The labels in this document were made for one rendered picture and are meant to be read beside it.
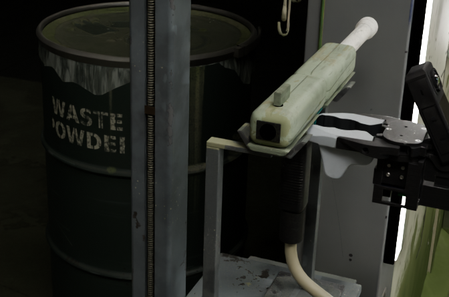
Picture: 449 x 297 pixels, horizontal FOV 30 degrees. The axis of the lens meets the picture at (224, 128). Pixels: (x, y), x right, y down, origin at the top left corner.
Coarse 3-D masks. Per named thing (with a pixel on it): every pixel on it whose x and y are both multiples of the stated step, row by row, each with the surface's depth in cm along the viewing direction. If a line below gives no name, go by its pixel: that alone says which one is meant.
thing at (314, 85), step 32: (352, 32) 124; (320, 64) 105; (352, 64) 113; (288, 96) 93; (320, 96) 99; (256, 128) 90; (288, 128) 89; (288, 160) 101; (288, 192) 103; (288, 224) 105
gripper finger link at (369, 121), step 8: (320, 120) 102; (328, 120) 102; (336, 120) 102; (344, 120) 101; (352, 120) 101; (360, 120) 101; (368, 120) 101; (376, 120) 101; (384, 120) 101; (344, 128) 101; (352, 128) 101; (360, 128) 100; (368, 128) 100; (376, 128) 100
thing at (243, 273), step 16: (224, 256) 130; (224, 272) 126; (240, 272) 126; (256, 272) 126; (272, 272) 126; (192, 288) 121; (224, 288) 121; (240, 288) 122; (256, 288) 122; (352, 288) 123
